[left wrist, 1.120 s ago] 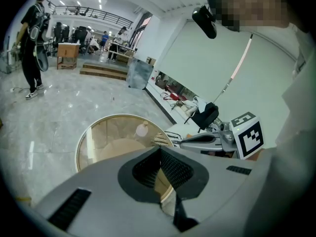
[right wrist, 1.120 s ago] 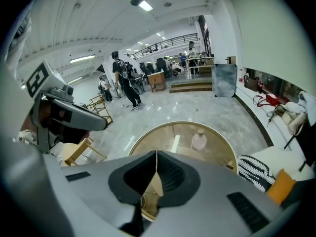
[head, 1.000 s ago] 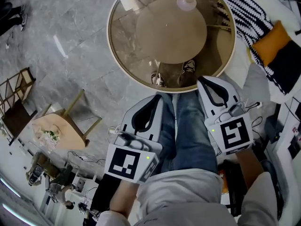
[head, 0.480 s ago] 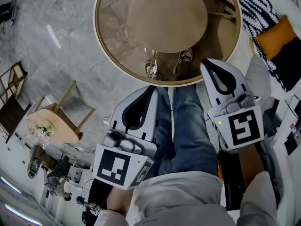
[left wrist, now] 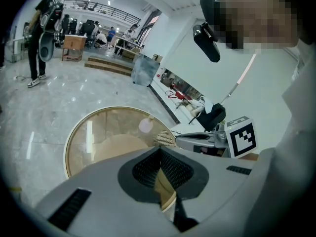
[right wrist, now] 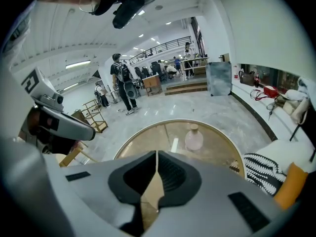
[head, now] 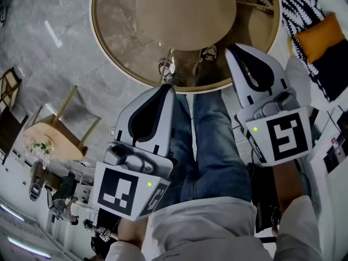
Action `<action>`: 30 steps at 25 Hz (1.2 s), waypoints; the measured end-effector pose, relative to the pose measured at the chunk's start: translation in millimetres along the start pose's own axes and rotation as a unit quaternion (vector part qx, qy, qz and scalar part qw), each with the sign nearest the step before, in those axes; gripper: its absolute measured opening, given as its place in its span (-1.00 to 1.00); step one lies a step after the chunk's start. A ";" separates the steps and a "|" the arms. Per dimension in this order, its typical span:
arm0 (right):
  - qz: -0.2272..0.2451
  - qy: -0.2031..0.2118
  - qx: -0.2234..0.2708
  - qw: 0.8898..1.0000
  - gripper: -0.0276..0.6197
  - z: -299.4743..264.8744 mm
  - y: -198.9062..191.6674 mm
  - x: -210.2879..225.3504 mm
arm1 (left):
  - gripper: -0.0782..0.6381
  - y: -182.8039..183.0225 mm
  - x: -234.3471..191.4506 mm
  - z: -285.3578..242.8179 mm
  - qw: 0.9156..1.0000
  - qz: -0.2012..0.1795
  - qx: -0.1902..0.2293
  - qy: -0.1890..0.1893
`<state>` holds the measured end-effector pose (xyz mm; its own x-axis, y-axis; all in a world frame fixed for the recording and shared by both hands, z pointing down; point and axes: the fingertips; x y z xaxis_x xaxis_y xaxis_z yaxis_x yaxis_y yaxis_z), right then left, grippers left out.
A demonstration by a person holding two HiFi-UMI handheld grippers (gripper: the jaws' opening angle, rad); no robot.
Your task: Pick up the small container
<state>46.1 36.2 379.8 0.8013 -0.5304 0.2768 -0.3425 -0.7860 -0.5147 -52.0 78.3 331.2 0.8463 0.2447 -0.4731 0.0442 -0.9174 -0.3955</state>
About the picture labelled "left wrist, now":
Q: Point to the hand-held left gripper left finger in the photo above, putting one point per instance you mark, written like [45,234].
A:
[103,186]

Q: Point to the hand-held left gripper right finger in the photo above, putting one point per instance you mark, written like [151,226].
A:
[217,181]

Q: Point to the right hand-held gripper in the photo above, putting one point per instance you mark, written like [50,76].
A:
[242,137]

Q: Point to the person's right forearm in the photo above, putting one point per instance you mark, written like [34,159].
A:
[248,156]

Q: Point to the round glass coffee table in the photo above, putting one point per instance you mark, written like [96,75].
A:
[111,132]

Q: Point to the black backpack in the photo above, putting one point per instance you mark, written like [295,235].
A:
[212,117]

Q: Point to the red bag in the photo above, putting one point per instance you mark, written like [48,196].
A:
[179,95]

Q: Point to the brown handbag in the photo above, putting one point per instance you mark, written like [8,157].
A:
[167,81]

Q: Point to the white roller blind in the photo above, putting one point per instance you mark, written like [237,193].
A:
[209,78]

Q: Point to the blind pull rod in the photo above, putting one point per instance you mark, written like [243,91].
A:
[243,73]

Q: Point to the person's white shirt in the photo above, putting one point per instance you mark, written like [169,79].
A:
[296,132]

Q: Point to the wooden step platform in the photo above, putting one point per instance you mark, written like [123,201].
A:
[108,67]

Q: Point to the person's head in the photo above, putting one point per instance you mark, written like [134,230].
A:
[247,13]

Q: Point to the wooden cabinet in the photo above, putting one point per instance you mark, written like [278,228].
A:
[74,43]

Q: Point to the black railing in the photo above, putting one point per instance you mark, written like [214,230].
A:
[111,10]

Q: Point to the black head camera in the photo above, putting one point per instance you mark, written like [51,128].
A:
[207,44]

